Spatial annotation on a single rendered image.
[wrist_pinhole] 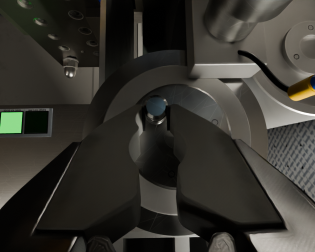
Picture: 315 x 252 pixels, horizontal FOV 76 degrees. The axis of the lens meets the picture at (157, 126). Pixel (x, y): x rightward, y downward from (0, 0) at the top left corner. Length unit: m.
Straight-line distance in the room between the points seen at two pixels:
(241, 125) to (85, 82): 1.73
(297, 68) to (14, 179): 0.57
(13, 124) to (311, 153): 0.58
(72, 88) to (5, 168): 1.33
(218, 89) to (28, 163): 0.49
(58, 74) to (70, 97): 0.22
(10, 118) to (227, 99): 0.52
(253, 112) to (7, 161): 0.54
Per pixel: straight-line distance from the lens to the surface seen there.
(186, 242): 0.54
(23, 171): 0.58
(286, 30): 0.23
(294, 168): 0.34
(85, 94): 1.82
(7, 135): 0.60
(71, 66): 0.55
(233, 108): 0.17
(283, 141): 0.36
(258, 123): 0.18
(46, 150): 0.55
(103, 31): 0.20
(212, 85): 0.17
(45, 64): 1.99
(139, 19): 0.63
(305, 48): 0.23
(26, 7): 0.43
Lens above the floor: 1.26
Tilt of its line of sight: 7 degrees down
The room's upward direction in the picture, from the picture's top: 179 degrees clockwise
